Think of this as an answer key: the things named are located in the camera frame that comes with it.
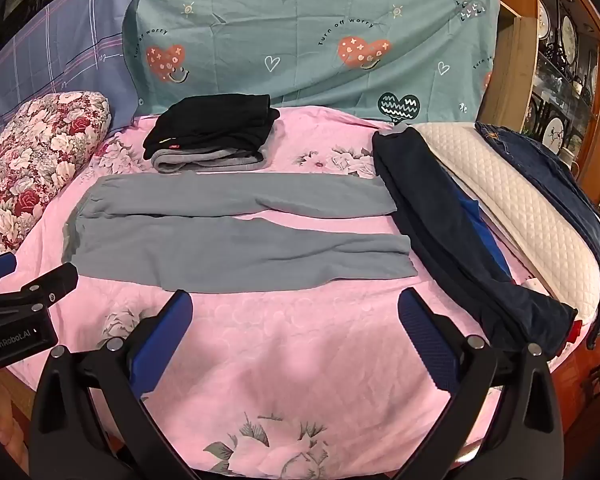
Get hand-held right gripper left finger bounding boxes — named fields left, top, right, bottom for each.
left=28, top=289, right=196, bottom=480

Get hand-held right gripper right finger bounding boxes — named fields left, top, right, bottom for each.
left=397, top=287, right=566, bottom=480

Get dark navy pants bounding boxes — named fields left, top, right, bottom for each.
left=371, top=127, right=579, bottom=361

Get folded light grey pants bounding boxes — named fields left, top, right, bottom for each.
left=150, top=124, right=277, bottom=174

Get folded black pants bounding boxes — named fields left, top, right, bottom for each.
left=142, top=93, right=281, bottom=161

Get red floral pillow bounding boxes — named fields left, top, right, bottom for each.
left=0, top=91, right=112, bottom=297

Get bright blue cloth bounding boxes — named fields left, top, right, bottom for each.
left=452, top=190, right=514, bottom=281

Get pink floral bedsheet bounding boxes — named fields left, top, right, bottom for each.
left=0, top=105, right=581, bottom=480

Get blue denim jeans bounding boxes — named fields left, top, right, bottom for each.
left=475, top=121, right=600, bottom=333

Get blue plaid sheet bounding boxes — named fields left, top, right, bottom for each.
left=0, top=0, right=146, bottom=147

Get dark carved headboard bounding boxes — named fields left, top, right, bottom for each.
left=0, top=0, right=111, bottom=68

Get wooden display cabinet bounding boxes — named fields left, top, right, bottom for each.
left=480, top=0, right=600, bottom=223

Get teal heart-print sheet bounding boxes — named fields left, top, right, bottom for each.
left=122, top=0, right=502, bottom=126

